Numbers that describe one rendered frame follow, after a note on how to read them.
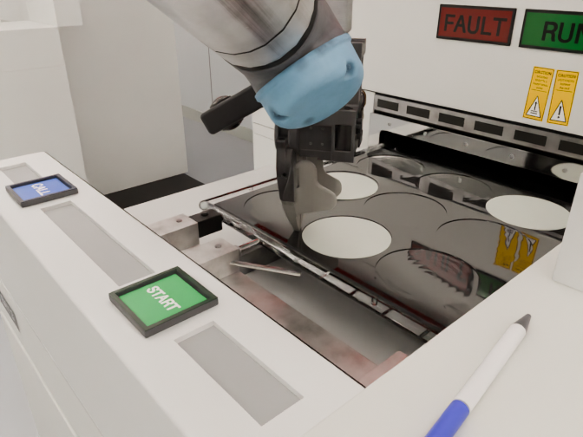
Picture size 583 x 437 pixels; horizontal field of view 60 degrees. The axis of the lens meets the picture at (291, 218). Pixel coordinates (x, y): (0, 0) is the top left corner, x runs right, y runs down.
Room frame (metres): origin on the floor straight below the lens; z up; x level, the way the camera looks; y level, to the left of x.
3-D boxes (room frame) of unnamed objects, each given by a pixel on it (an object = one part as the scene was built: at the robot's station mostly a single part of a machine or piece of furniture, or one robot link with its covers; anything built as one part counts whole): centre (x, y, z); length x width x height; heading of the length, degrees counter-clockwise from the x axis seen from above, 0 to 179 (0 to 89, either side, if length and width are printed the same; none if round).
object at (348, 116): (0.51, -0.03, 1.05); 0.09 x 0.08 x 0.12; 76
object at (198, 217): (0.55, 0.10, 0.90); 0.04 x 0.02 x 0.03; 131
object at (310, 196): (0.50, -0.02, 0.95); 0.06 x 0.03 x 0.09; 76
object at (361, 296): (0.46, -0.01, 0.90); 0.38 x 0.01 x 0.01; 41
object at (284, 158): (0.50, 0.00, 0.99); 0.05 x 0.02 x 0.09; 166
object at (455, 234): (0.58, -0.14, 0.90); 0.34 x 0.34 x 0.01; 42
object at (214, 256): (0.45, 0.10, 0.89); 0.08 x 0.03 x 0.03; 131
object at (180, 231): (0.51, 0.15, 0.89); 0.08 x 0.03 x 0.03; 131
